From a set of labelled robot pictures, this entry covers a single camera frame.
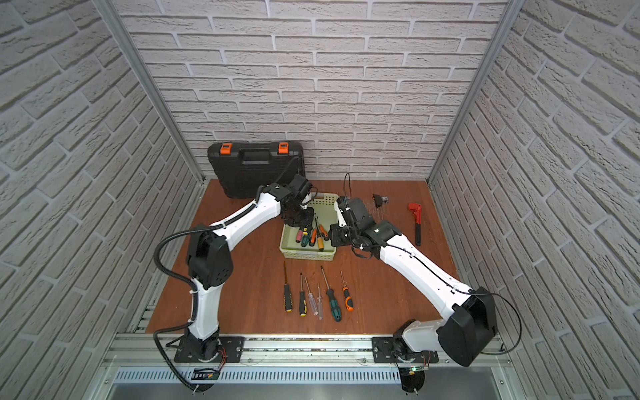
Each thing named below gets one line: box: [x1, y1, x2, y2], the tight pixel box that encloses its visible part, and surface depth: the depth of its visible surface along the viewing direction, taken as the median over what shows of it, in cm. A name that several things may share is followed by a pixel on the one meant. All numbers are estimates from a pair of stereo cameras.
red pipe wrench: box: [408, 202, 423, 246], surface depth 109 cm
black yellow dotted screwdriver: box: [283, 260, 293, 313], surface depth 83 cm
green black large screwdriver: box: [320, 265, 342, 323], surface depth 82 cm
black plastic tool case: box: [207, 141, 306, 200], surface depth 95 cm
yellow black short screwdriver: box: [299, 272, 308, 318], surface depth 83 cm
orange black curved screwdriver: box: [340, 270, 355, 312], surface depth 84 cm
